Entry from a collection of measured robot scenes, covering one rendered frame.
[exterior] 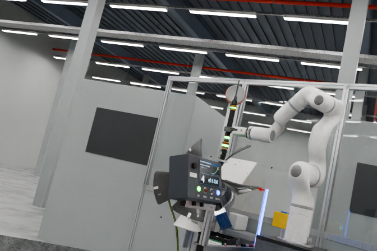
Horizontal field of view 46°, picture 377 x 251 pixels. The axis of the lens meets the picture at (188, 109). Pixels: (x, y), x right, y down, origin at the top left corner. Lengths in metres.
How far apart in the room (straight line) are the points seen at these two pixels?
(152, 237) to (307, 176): 2.01
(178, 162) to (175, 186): 0.10
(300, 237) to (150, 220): 1.94
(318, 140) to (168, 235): 1.91
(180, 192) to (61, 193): 3.77
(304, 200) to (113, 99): 3.42
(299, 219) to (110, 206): 3.14
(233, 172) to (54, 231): 2.98
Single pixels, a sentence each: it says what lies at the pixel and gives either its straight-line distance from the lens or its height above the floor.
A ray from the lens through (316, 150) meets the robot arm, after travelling 2.45.
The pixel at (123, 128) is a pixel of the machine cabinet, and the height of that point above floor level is 1.54.
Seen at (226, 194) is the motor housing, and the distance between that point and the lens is 2.91.
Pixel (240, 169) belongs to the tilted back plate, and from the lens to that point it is 3.18.
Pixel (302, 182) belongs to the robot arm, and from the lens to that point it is 2.38.
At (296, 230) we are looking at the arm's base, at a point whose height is 1.01.
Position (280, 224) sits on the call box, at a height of 1.00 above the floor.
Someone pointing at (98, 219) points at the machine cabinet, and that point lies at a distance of 5.28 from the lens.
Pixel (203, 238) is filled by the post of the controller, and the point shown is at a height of 0.89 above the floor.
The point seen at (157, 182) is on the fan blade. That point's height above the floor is 1.07.
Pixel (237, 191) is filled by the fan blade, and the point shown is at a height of 1.14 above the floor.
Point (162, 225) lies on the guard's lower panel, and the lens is 3.98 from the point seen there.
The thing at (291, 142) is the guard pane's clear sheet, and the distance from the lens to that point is 3.42.
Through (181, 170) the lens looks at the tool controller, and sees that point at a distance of 1.92.
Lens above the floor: 1.16
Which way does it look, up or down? 8 degrees up
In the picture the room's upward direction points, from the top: 13 degrees clockwise
